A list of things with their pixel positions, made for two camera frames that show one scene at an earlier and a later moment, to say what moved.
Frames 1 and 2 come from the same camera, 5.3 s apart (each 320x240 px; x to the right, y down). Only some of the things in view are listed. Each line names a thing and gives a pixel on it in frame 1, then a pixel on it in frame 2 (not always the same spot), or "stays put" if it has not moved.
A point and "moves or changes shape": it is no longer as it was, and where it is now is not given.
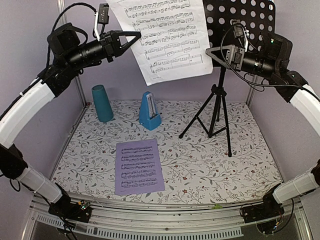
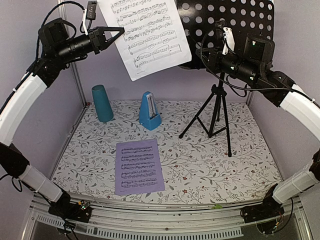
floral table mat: (209, 150) stays put
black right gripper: (233, 50) to (212, 63)
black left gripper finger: (137, 34) to (105, 42)
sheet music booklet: (174, 43) moves or changes shape
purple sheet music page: (138, 168) stays put
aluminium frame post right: (252, 90) stays put
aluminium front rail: (128, 221) stays put
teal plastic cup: (103, 107) stays put
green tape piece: (217, 206) stays put
